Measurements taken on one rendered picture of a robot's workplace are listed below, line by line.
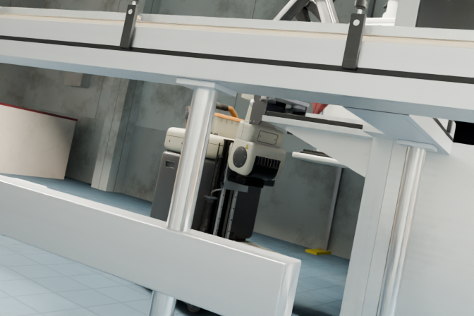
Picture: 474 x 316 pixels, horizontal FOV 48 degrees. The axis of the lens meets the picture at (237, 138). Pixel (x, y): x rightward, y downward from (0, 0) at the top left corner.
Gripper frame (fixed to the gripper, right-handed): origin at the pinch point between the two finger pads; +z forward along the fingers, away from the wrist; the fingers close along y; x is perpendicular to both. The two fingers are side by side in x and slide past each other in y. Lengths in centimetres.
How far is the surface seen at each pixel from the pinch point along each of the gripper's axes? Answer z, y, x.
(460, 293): 36, 63, -13
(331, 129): 3.0, 11.2, -11.5
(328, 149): 9.3, 9.8, -2.9
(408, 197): 15, 45, -35
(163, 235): 37, 14, -93
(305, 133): 6.8, -0.2, -2.8
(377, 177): 12.7, 31.1, -13.1
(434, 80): -4, 52, -96
